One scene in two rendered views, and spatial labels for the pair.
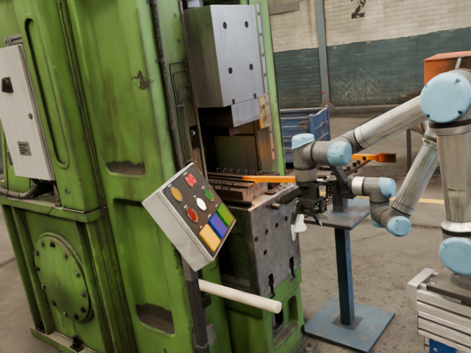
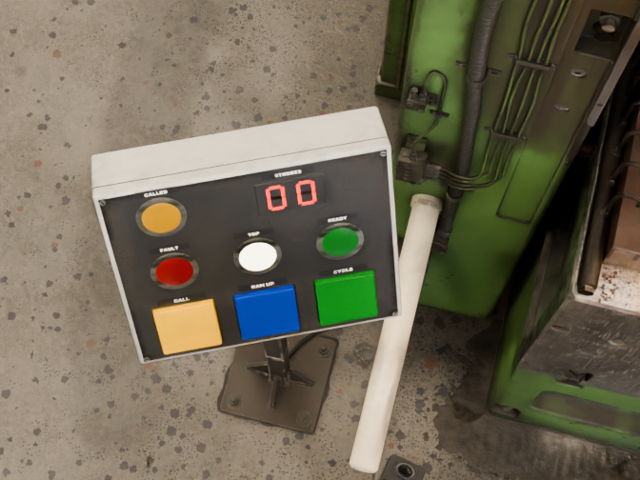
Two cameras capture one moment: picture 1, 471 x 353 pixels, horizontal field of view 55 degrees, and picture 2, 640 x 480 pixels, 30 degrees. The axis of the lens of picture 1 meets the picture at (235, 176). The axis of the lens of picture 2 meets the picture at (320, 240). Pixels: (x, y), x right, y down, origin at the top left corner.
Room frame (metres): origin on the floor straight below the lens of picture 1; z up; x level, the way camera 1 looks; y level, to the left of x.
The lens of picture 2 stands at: (1.36, -0.29, 2.45)
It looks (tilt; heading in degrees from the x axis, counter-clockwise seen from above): 72 degrees down; 65
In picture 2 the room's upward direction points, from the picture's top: straight up
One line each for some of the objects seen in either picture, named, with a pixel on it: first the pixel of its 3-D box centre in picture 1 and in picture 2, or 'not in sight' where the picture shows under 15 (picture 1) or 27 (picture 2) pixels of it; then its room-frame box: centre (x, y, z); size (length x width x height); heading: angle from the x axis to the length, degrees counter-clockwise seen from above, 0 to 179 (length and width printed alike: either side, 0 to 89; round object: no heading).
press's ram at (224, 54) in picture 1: (209, 57); not in sight; (2.14, 0.05, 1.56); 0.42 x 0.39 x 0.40; 51
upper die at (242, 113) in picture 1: (210, 113); not in sight; (2.11, 0.08, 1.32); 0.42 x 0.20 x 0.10; 51
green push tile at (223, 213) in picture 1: (223, 215); (346, 295); (1.55, 0.06, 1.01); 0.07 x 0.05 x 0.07; 166
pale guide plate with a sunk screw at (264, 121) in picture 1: (263, 111); not in sight; (2.30, -0.18, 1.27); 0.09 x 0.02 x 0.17; 141
